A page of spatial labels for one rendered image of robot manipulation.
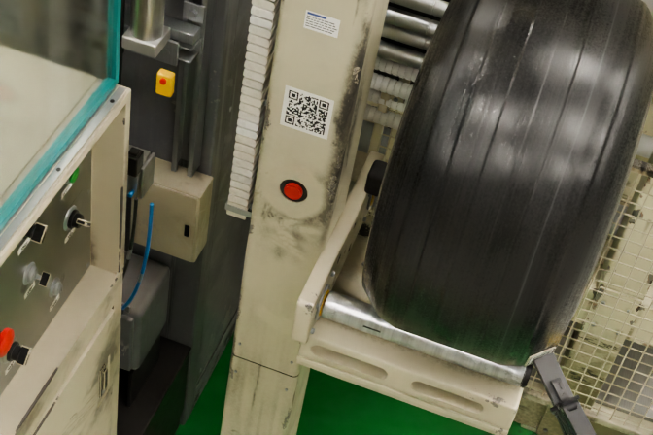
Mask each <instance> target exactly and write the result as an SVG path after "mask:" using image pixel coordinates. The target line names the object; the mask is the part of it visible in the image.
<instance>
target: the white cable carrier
mask: <svg viewBox="0 0 653 435"><path fill-rule="evenodd" d="M252 4H253V6H252V9H251V14H252V15H251V17H250V26H249V32H250V33H249V35H248V41H249V42H248V44H247V52H246V56H245V58H246V61H245V64H244V67H245V69H244V73H243V76H245V77H244V78H243V82H242V84H243V86H242V88H241V92H242V94H241V96H240V101H241V102H240V105H239V109H240V111H239V113H238V116H239V118H238V120H237V125H238V126H237V128H236V133H237V134H236V137H235V141H236V142H235V145H234V148H235V150H234V153H233V155H234V158H233V162H232V163H233V165H232V173H231V176H230V177H231V181H230V185H231V187H230V189H229V196H228V203H227V204H229V205H232V206H235V207H237V208H240V209H243V210H246V211H248V209H252V207H253V200H254V192H255V185H256V178H257V171H258V159H259V152H260V144H261V137H262V131H263V126H264V120H265V110H266V103H267V95H268V88H269V82H270V75H271V68H272V61H273V54H274V47H275V40H276V33H277V26H278V19H279V13H280V5H281V0H252ZM226 213H227V214H228V215H231V216H234V217H237V218H242V219H246V217H245V216H242V215H239V214H236V213H233V212H231V211H229V210H226Z"/></svg>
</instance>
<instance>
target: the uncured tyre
mask: <svg viewBox="0 0 653 435"><path fill-rule="evenodd" d="M652 96H653V16H652V14H651V12H650V10H649V8H648V7H647V5H646V3H645V2H643V1H642V0H451V1H450V2H449V4H448V6H447V8H446V10H445V12H444V14H443V16H442V18H441V20H440V22H439V23H438V25H437V27H436V30H435V32H434V34H433V36H432V39H431V41H430V45H429V47H428V49H427V52H426V54H425V57H424V59H423V62H422V64H421V67H420V69H419V72H418V75H417V77H416V80H415V82H414V84H413V87H412V90H411V93H410V95H409V98H408V101H407V104H406V107H405V110H404V112H403V115H402V118H401V121H400V124H399V127H398V130H397V132H396V135H395V141H394V144H393V147H392V150H391V153H390V157H389V160H388V163H387V167H386V170H385V173H384V177H383V180H382V183H381V186H380V190H379V194H378V198H377V201H376V205H375V209H374V213H373V218H372V222H371V226H370V231H369V236H368V242H367V248H366V254H365V260H364V264H363V271H362V287H363V289H364V291H365V293H366V294H367V296H368V298H369V300H370V302H371V304H372V306H373V307H374V309H375V311H376V313H377V315H378V317H380V318H382V319H383V320H384V321H386V322H387V323H389V324H390V325H392V326H393V327H395V328H397V329H400V330H402V331H405V332H408V333H411V334H414V335H417V336H419V337H422V338H425V339H428V340H431V341H433V342H435V343H438V344H441V345H444V346H447V347H449V348H452V349H455V350H458V351H463V352H465V353H468V354H471V355H474V356H477V357H479V358H482V359H485V360H488V361H491V362H494V363H495V364H498V365H510V366H522V365H525V364H526V362H527V360H528V359H529V357H530V356H532V355H534V354H537V353H539V352H542V351H545V350H548V349H550V348H553V347H557V346H558V344H559V343H560V341H561V339H562V337H563V335H564V333H565V332H566V330H567V327H568V325H569V323H570V322H571V320H572V318H573V316H574V314H575V312H576V310H577V308H578V306H579V304H580V302H581V300H582V298H583V296H584V294H585V291H586V289H587V287H588V284H589V282H590V280H591V278H592V276H593V273H594V271H595V269H596V266H597V264H598V261H599V259H600V256H601V252H602V249H603V247H604V244H605V241H606V239H607V236H608V233H609V231H610V228H611V225H612V222H613V221H614V218H615V215H616V212H617V209H618V207H619V204H620V201H621V198H622V195H623V192H624V189H625V186H626V183H627V180H628V177H629V175H630V172H631V169H632V166H633V163H634V160H635V157H636V151H637V148H638V145H639V142H640V138H641V135H642V132H643V128H644V125H645V122H646V119H647V115H648V111H649V108H650V104H651V100H652Z"/></svg>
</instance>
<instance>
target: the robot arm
mask: <svg viewBox="0 0 653 435"><path fill-rule="evenodd" d="M533 365H534V367H535V369H536V371H537V373H538V376H539V377H540V379H541V381H542V383H543V385H544V388H545V390H546V392H547V394H548V396H549V398H550V400H551V403H552V405H553V407H552V408H550V412H551V413H552V412H555V411H556V412H555V417H556V418H557V420H558V422H559V425H560V426H561V429H562V431H563V433H564V435H597V434H596V432H595V430H594V428H593V427H592V425H591V423H590V422H589V420H588V418H587V416H586V414H585V413H584V411H583V409H582V407H581V405H580V402H579V401H578V399H580V397H579V395H575V396H573V394H572V392H571V390H570V387H569V385H568V383H567V380H566V378H565V376H564V374H563V371H562V369H561V367H560V365H559V363H558V361H557V359H556V357H555V355H554V354H553V353H552V352H551V353H549V354H546V355H544V356H542V357H540V358H538V359H535V360H534V362H533Z"/></svg>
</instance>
